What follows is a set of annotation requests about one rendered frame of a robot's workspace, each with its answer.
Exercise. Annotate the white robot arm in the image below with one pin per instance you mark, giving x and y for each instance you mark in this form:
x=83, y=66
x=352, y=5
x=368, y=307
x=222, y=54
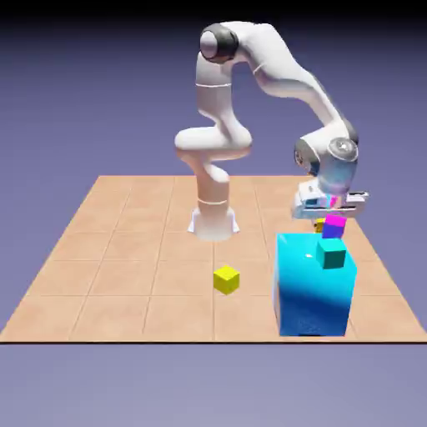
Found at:
x=213, y=100

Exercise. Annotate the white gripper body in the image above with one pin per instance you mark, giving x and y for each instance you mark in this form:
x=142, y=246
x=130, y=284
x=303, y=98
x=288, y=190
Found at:
x=308, y=203

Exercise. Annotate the large blue box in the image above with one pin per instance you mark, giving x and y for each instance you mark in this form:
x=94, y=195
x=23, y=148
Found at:
x=313, y=293

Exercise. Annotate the small magenta cube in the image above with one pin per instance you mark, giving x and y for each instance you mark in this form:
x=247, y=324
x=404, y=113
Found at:
x=334, y=225

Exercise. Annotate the small yellow cube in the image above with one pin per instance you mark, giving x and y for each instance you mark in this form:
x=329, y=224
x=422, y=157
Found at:
x=226, y=279

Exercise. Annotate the small cyan cube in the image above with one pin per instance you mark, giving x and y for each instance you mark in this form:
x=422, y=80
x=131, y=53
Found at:
x=331, y=254

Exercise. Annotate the small orange cube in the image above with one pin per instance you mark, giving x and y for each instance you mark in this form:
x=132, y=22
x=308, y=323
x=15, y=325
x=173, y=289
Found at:
x=319, y=225

